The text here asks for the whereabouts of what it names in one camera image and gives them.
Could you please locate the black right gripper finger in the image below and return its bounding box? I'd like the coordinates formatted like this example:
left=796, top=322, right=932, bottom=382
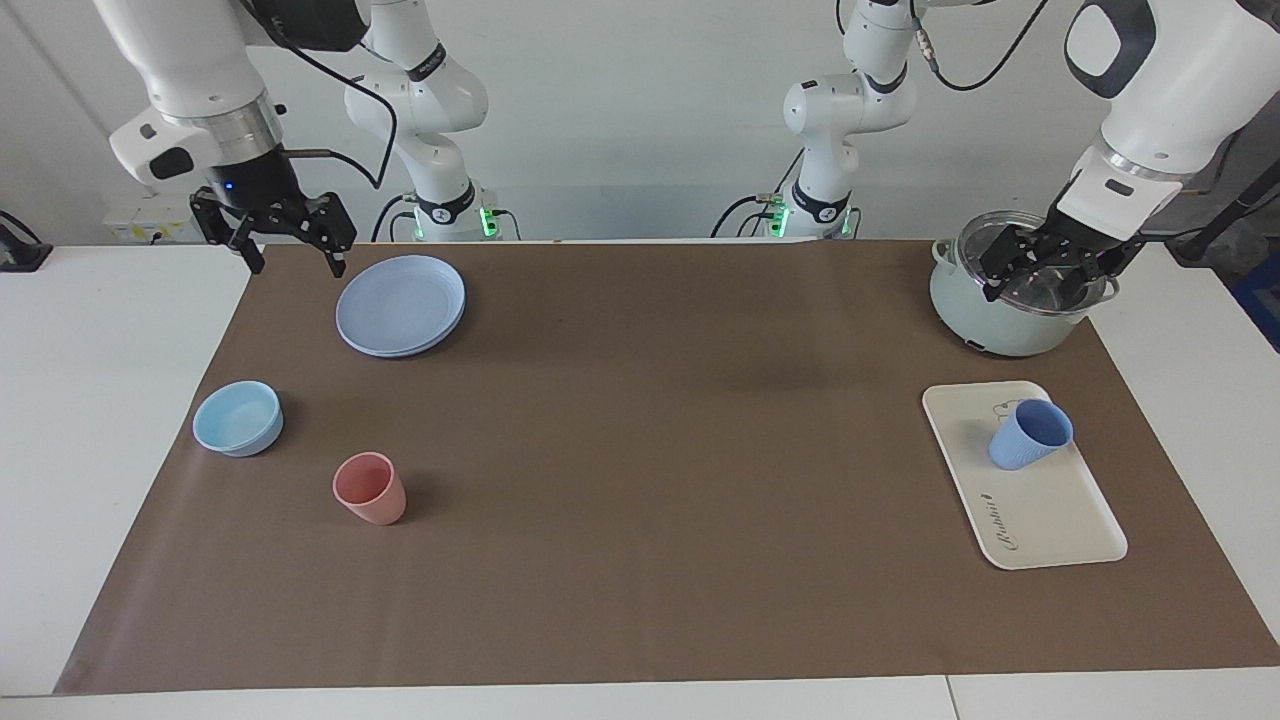
left=295, top=192, right=358, bottom=279
left=189, top=188, right=266, bottom=276

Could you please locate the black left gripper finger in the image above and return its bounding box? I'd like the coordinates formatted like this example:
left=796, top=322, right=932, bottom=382
left=978, top=222, right=1051, bottom=303
left=1060, top=240, right=1143, bottom=301

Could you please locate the blue ribbed cup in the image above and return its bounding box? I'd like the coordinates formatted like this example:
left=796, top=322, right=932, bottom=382
left=988, top=399, right=1075, bottom=472

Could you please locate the pink cup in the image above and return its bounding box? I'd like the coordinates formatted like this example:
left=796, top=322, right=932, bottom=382
left=332, top=452, right=408, bottom=526

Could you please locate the cream rabbit print tray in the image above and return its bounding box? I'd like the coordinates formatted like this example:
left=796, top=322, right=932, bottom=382
left=921, top=380, right=1129, bottom=571

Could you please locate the glass pot lid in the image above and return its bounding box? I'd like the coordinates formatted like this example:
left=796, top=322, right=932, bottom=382
left=955, top=210, right=1109, bottom=317

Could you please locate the pale green electric pot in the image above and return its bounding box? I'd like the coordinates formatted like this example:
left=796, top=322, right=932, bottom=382
left=929, top=235, right=1120, bottom=358

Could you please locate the lavender blue plate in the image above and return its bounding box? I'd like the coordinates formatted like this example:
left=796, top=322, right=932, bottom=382
left=335, top=254, right=468, bottom=359

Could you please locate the blue crate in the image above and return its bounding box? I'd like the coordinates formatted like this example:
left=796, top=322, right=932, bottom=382
left=1232, top=250, right=1280, bottom=353

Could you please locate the light blue bowl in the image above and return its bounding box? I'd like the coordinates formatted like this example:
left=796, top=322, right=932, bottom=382
left=192, top=380, right=285, bottom=458

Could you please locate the brown table mat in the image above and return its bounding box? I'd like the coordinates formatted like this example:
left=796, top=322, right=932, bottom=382
left=55, top=240, right=1280, bottom=696

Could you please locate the black arm base cable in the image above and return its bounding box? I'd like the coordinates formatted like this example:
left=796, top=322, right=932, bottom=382
left=372, top=193, right=416, bottom=243
left=711, top=150, right=798, bottom=241

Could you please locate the white wall socket box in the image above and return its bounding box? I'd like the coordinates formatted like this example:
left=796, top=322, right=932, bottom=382
left=103, top=193, right=201, bottom=245

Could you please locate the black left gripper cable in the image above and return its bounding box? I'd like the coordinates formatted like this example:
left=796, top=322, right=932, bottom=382
left=905, top=0, right=1051, bottom=93

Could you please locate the black clamp with cable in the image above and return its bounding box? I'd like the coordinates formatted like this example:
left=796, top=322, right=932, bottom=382
left=0, top=210, right=54, bottom=273

